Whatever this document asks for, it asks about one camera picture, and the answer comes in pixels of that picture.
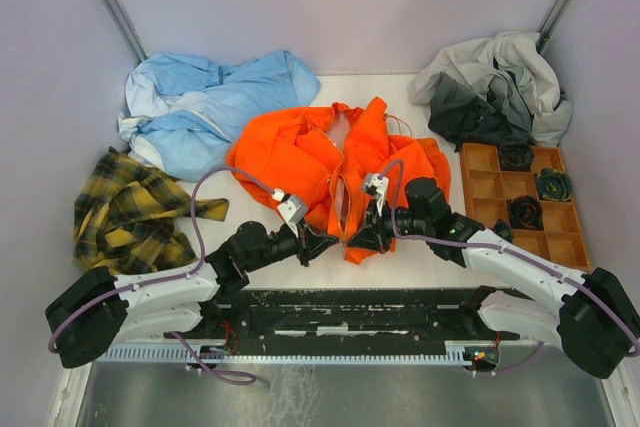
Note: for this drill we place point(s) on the light blue garment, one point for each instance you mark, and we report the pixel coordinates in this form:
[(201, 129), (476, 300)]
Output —
[(185, 112)]

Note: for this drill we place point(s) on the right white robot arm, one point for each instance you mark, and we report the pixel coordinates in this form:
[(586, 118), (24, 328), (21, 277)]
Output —
[(589, 316)]

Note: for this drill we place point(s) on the grey crumpled garment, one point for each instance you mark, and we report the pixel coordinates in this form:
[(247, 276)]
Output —
[(507, 68)]

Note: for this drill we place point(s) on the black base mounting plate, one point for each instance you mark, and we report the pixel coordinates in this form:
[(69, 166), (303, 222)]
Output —
[(422, 314)]

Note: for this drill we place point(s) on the black rolled sock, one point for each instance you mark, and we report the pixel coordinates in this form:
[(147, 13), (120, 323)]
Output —
[(525, 213), (515, 157)]

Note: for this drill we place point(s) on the black rolled sock centre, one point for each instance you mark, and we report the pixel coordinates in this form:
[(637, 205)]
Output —
[(525, 213)]

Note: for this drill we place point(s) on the orange jacket pink lining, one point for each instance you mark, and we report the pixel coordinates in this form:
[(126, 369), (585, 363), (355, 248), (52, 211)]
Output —
[(322, 155)]

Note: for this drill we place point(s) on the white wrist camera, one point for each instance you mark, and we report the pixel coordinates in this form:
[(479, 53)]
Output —
[(289, 206), (376, 186)]

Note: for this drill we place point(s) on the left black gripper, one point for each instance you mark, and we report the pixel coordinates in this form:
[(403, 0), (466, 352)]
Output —
[(309, 245)]

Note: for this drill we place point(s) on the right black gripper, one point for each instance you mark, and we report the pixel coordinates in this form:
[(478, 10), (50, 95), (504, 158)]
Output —
[(375, 236)]

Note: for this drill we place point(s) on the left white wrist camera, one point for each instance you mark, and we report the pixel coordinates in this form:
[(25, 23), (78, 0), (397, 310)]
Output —
[(289, 206)]

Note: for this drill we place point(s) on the dark rolled sock front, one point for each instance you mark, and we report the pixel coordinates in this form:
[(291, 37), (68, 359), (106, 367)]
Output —
[(503, 230)]

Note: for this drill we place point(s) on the yellow black plaid shirt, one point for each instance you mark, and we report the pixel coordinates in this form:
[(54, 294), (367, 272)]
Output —
[(124, 218)]

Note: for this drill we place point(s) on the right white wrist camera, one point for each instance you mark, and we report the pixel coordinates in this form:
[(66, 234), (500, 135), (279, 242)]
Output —
[(376, 186)]

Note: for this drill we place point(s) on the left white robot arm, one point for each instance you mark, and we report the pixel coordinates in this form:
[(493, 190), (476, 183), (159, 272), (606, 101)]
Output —
[(101, 310)]

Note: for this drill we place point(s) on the left aluminium corner rail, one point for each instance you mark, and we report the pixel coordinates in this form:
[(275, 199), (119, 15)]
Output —
[(126, 29)]

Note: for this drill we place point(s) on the white slotted cable duct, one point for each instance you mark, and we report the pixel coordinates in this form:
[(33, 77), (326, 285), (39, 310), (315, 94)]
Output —
[(299, 350)]

